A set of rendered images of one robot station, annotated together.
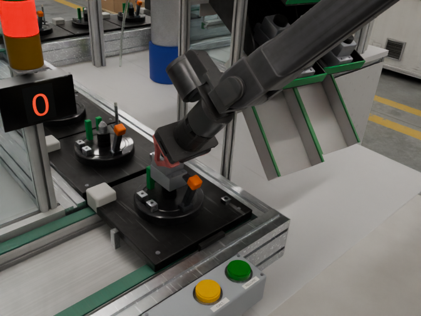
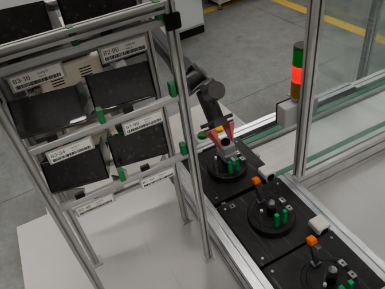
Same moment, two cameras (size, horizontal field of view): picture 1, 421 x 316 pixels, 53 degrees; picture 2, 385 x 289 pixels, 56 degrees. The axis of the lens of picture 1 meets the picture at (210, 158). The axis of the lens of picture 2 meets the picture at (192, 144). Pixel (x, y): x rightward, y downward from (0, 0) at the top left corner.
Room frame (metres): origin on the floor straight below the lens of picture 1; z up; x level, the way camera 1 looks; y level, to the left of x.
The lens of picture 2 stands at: (1.54, 0.33, 1.87)
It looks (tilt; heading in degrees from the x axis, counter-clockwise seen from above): 40 degrees down; 203
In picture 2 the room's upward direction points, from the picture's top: 9 degrees counter-clockwise
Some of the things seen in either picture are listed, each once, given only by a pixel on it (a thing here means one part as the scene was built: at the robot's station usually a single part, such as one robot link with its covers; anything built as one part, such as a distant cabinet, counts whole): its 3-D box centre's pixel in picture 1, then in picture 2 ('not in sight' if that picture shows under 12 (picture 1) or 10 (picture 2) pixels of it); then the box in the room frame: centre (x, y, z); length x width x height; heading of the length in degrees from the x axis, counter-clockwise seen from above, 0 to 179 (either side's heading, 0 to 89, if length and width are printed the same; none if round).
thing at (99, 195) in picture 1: (101, 197); (266, 173); (0.68, 0.22, 0.97); 0.05 x 0.05 x 0.04; 44
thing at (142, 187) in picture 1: (169, 199); (227, 165); (0.67, 0.08, 0.98); 0.14 x 0.14 x 0.02
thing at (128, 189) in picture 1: (169, 207); (227, 169); (0.67, 0.08, 0.96); 0.24 x 0.24 x 0.02; 44
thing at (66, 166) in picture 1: (103, 136); (271, 208); (0.86, 0.25, 1.01); 0.24 x 0.24 x 0.13; 44
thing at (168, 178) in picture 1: (165, 163); (227, 150); (0.68, 0.09, 1.06); 0.08 x 0.04 x 0.07; 44
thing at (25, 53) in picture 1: (24, 49); (299, 87); (0.63, 0.30, 1.28); 0.05 x 0.05 x 0.05
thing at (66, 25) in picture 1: (86, 15); not in sight; (2.00, 0.62, 1.01); 0.24 x 0.24 x 0.13; 44
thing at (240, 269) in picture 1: (239, 271); (203, 135); (0.51, -0.06, 0.96); 0.04 x 0.04 x 0.02
